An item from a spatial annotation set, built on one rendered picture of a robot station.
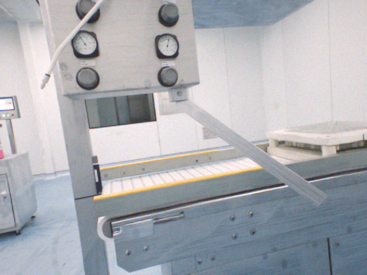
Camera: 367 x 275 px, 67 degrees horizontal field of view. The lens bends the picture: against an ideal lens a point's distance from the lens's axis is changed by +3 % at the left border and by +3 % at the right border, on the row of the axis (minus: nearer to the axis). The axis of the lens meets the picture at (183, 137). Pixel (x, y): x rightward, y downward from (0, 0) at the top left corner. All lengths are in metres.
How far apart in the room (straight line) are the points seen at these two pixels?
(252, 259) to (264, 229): 0.10
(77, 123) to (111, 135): 4.95
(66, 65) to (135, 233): 0.30
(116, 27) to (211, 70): 5.68
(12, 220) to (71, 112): 2.50
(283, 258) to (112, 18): 0.61
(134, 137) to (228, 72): 2.53
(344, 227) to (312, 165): 0.21
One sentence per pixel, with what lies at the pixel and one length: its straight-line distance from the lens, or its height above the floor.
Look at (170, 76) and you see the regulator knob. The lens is 0.43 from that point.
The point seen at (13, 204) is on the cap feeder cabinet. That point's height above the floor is 0.31.
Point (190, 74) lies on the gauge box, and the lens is 0.46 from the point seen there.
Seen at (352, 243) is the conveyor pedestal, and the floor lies 0.67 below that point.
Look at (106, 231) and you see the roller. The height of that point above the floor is 0.85.
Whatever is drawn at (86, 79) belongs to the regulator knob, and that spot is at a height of 1.10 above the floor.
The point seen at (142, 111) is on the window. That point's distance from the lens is 5.71.
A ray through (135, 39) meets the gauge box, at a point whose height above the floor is 1.16.
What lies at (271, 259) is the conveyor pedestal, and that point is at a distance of 0.71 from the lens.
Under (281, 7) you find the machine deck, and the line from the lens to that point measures 0.85.
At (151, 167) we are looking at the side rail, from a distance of 0.76.
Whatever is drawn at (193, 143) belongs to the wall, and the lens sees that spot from 5.93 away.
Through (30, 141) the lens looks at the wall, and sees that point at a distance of 5.95.
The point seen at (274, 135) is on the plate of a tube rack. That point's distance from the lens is 0.83.
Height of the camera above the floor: 1.05
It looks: 6 degrees down
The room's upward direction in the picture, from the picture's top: 7 degrees counter-clockwise
